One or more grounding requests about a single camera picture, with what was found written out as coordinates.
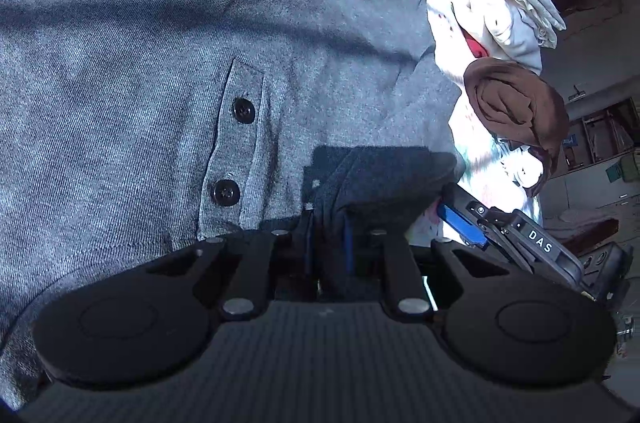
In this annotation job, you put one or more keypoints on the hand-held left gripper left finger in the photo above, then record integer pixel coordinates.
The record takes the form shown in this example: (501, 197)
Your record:
(287, 253)

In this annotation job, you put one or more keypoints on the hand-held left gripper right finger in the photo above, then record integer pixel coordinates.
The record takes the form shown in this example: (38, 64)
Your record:
(395, 263)

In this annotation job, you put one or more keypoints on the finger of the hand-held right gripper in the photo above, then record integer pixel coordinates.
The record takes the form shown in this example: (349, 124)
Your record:
(462, 225)

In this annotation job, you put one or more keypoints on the grey button shirt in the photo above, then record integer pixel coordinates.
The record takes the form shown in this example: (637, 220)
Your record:
(150, 68)

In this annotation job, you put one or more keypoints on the reddish brown bench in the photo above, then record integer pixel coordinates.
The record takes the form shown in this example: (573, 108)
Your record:
(585, 230)

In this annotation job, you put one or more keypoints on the floral quilt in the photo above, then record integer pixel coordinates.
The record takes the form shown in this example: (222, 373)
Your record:
(482, 163)

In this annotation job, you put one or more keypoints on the dark brown garment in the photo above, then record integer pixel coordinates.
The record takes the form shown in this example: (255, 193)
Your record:
(515, 103)

